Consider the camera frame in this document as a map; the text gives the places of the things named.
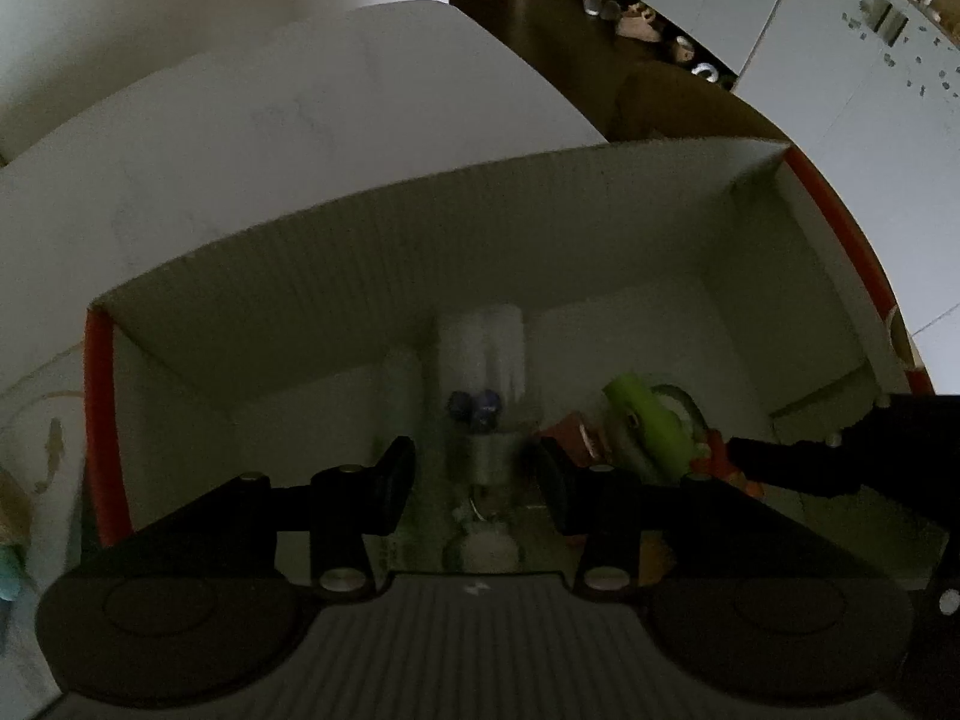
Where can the clear jar with blue beads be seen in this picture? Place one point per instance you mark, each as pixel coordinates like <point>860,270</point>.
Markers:
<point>484,382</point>

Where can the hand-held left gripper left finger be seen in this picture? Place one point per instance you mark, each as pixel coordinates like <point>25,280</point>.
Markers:
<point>397,474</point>

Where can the pile of shoes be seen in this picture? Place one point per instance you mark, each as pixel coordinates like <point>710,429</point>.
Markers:
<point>645,22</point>

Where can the tan and teal object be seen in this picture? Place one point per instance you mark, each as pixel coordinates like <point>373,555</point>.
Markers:
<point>11,532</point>

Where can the white cabinet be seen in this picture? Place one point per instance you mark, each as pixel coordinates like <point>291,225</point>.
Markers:
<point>862,90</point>

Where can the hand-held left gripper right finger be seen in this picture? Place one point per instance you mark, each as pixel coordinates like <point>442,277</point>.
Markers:
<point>546,474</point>

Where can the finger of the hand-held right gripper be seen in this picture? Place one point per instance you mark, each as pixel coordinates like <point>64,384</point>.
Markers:
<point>795,465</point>

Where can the red cardboard box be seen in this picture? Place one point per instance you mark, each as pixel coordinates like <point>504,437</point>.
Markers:
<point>420,270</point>

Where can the green plastic tube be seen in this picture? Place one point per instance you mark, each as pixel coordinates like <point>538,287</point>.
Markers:
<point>652,424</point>

